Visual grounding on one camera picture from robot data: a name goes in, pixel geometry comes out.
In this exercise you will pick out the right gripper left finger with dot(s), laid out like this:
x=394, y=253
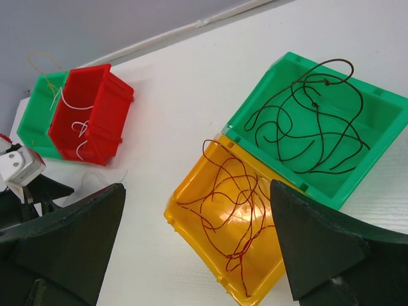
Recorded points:
x=61, y=258

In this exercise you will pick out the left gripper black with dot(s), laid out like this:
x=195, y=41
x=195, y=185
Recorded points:
x=43, y=190

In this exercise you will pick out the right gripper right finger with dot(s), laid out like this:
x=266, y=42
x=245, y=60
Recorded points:
x=334, y=259

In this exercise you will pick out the red plastic bin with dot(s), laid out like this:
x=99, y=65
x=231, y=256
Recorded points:
x=90, y=116

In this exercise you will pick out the left green plastic bin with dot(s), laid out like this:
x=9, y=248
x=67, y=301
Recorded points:
x=39, y=113

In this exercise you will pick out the green plastic bin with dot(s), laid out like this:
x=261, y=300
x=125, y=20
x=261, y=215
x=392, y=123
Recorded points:
x=39, y=113
x=320, y=129

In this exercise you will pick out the yellow plastic bin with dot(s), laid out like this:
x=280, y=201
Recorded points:
x=222, y=210

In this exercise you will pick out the right green plastic bin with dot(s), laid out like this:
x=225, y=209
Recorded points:
x=320, y=129

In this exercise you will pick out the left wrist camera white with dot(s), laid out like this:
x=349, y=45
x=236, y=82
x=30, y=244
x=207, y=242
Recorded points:
x=20, y=165

